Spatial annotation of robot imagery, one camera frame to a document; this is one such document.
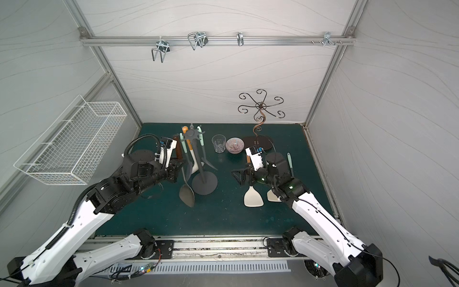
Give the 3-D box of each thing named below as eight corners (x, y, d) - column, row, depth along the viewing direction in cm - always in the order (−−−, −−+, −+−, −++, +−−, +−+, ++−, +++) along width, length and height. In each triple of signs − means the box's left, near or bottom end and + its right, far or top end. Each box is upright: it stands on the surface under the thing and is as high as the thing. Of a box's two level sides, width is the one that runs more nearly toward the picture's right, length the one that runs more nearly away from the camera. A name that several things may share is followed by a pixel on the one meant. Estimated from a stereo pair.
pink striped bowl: (224, 150, 111) (223, 144, 106) (233, 141, 116) (233, 134, 111) (237, 159, 107) (237, 152, 102) (246, 148, 112) (247, 142, 107)
